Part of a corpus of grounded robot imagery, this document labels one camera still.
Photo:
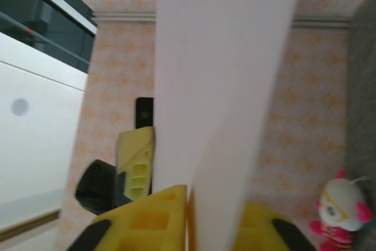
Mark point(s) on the pink white plush toy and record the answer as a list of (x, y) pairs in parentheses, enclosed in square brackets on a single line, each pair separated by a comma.
[(340, 210)]

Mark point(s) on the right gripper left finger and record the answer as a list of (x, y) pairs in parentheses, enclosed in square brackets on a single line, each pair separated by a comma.
[(147, 224)]

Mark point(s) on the white paper sheet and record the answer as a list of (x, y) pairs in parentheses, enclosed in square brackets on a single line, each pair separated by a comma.
[(220, 71)]

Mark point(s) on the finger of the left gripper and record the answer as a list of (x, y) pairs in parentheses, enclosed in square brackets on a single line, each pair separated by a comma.
[(144, 113), (136, 151)]

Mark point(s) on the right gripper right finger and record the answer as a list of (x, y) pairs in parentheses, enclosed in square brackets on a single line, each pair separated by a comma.
[(264, 230)]

